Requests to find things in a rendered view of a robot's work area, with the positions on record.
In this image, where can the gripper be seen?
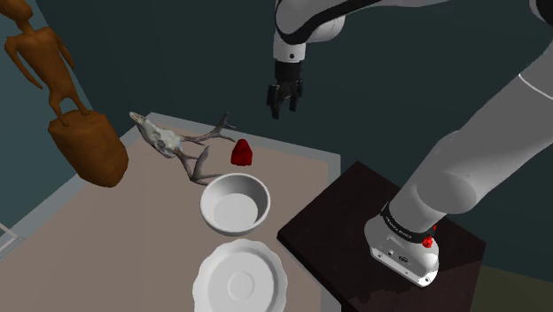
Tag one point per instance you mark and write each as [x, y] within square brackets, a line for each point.
[287, 73]

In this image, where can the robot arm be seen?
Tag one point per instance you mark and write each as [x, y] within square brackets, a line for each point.
[488, 147]

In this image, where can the red strawberry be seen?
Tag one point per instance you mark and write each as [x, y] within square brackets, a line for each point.
[241, 153]

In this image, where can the white bowl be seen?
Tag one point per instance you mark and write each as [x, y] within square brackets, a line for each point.
[235, 204]

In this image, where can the deer skull with antlers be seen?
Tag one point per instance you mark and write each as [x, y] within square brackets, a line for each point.
[166, 139]

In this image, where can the dark robot stand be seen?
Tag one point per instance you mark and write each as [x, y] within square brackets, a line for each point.
[341, 242]

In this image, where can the white scalloped plate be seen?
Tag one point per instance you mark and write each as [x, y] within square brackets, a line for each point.
[240, 278]

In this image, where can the brown wooden figure statue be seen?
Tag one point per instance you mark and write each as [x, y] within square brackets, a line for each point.
[82, 138]

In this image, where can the grey table with beige top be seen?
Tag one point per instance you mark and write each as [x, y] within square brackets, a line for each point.
[108, 242]

